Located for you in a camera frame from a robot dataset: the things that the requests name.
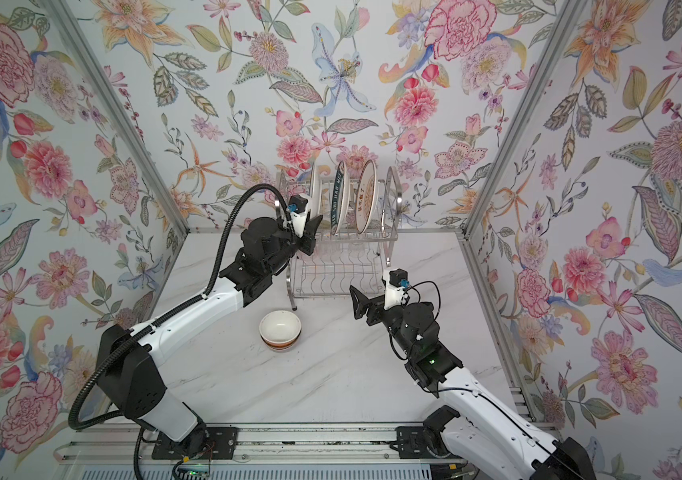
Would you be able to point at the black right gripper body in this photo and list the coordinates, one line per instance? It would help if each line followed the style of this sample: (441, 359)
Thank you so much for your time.
(399, 321)

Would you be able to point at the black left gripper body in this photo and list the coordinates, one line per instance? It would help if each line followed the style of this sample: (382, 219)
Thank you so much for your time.
(292, 245)

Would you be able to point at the white plain plate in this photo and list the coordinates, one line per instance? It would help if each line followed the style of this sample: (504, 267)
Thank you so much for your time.
(315, 192)

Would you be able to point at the orange bowl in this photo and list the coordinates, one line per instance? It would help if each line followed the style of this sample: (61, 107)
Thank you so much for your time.
(280, 326)

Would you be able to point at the pink floral patterned bowl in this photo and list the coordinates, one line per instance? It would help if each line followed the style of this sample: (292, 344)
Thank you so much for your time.
(281, 347)

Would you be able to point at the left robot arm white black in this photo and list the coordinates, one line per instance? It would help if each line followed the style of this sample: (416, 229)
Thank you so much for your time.
(129, 359)

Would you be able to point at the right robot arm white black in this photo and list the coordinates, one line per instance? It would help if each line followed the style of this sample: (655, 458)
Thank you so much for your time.
(471, 422)

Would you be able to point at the steel two-tier dish rack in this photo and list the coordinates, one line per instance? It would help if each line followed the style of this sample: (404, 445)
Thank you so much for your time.
(344, 257)

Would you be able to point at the dark rimmed white plate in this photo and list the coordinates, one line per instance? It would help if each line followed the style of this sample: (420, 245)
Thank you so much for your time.
(340, 198)

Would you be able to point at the orange patterned plate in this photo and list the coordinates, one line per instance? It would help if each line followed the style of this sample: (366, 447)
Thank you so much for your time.
(366, 197)

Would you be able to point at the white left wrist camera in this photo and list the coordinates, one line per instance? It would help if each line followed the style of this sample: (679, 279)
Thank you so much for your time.
(298, 209)

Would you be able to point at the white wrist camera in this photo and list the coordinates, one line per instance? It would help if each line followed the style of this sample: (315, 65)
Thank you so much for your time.
(396, 284)
(298, 209)

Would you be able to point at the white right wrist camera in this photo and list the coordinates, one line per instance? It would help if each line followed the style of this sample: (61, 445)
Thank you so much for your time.
(396, 284)

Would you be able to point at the aluminium left corner frame post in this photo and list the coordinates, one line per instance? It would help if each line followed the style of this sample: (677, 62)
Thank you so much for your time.
(73, 37)

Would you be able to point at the aluminium corner frame post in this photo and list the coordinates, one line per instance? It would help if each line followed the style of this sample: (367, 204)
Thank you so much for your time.
(563, 27)
(73, 37)

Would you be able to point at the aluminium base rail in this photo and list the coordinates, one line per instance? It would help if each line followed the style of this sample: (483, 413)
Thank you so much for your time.
(253, 443)

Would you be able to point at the aluminium right corner frame post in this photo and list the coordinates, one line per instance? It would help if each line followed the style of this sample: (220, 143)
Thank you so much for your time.
(563, 27)

